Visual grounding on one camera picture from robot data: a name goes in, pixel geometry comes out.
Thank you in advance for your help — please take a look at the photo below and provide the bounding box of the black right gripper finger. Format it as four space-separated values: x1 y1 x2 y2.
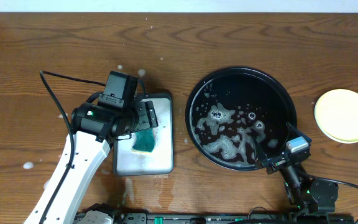
286 122 312 144
252 137 268 168

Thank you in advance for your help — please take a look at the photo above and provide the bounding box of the green yellow sponge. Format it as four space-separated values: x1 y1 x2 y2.
132 129 156 153

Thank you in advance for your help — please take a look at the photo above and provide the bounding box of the yellow plate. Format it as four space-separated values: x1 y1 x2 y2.
314 89 358 144

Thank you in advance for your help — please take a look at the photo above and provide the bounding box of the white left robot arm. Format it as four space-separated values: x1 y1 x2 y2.
26 101 163 223

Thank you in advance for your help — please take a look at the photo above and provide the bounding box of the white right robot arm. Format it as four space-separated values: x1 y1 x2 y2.
253 123 339 215

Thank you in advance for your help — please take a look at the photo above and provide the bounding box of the rectangular soapy metal tray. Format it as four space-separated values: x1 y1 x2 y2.
113 93 173 176

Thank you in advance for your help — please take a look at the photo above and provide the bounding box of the round black tray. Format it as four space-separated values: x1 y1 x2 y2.
185 67 297 171

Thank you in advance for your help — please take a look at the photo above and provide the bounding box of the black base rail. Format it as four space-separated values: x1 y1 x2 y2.
73 203 356 224

